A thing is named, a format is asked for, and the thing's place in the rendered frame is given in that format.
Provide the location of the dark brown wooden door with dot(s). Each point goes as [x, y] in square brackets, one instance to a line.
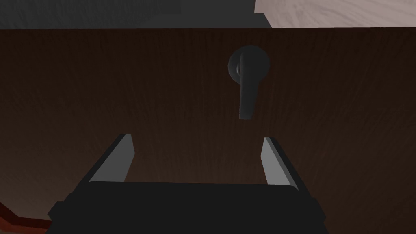
[97, 91]

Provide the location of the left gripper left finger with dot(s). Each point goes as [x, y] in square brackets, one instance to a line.
[115, 161]

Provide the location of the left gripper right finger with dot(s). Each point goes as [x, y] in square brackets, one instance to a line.
[276, 165]

